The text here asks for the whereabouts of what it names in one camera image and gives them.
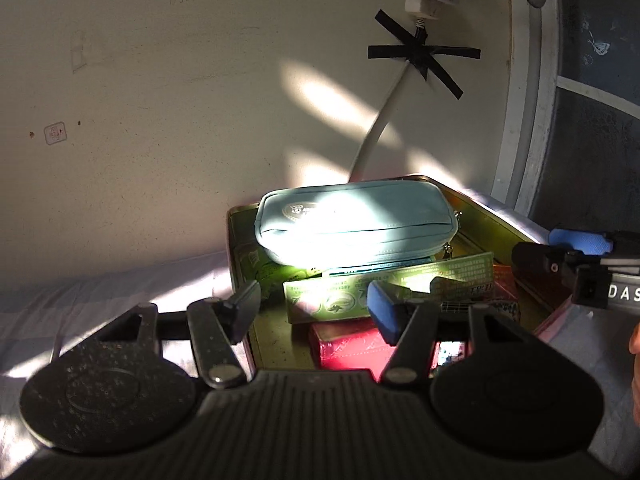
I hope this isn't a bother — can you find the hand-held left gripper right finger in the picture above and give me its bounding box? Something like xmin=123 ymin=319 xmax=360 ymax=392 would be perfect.
xmin=366 ymin=280 xmax=543 ymax=386

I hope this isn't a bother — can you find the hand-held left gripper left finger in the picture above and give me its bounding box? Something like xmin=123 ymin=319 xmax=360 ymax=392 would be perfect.
xmin=97 ymin=280 xmax=263 ymax=391

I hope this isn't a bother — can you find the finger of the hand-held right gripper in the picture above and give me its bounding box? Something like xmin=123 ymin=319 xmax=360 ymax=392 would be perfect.
xmin=511 ymin=241 xmax=568 ymax=275
xmin=547 ymin=228 xmax=615 ymax=254

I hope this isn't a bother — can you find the green wet wipes packet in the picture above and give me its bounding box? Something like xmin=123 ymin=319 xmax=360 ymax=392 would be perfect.
xmin=235 ymin=242 xmax=323 ymax=288

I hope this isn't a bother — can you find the wide green cardboard box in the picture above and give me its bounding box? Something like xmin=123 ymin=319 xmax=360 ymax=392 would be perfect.
xmin=282 ymin=252 xmax=496 ymax=325

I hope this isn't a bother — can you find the pink biscuit tin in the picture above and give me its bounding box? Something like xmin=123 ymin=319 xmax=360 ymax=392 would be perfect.
xmin=227 ymin=175 xmax=576 ymax=377

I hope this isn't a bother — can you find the teal floral patterned small box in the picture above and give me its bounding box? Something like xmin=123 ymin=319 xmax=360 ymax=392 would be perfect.
xmin=434 ymin=299 xmax=522 ymax=367

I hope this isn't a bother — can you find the light blue zip pouch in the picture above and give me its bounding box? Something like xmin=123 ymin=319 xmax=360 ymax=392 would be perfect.
xmin=254 ymin=180 xmax=463 ymax=266

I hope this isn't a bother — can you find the person's right hand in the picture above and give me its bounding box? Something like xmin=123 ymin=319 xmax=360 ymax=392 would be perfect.
xmin=628 ymin=321 xmax=640 ymax=428

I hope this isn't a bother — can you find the small red packet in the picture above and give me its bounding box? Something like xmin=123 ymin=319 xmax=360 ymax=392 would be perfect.
xmin=491 ymin=264 xmax=522 ymax=306

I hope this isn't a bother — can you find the red box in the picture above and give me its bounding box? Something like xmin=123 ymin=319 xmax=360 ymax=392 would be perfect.
xmin=307 ymin=319 xmax=402 ymax=372

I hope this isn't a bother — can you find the light checked bed sheet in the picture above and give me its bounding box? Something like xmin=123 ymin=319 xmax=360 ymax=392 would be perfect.
xmin=0 ymin=191 xmax=640 ymax=480

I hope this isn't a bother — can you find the black tape cross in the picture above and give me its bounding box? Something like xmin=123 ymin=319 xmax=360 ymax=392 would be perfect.
xmin=367 ymin=9 xmax=482 ymax=101

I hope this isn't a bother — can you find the white window frame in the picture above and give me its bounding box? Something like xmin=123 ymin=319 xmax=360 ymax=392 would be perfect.
xmin=491 ymin=0 xmax=640 ymax=261

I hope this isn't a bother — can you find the thick white cable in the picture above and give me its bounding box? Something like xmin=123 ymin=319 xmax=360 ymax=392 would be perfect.
xmin=347 ymin=57 xmax=426 ymax=186

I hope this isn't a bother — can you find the square pink wall sticker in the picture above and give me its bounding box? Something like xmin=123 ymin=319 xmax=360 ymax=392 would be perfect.
xmin=43 ymin=121 xmax=69 ymax=146

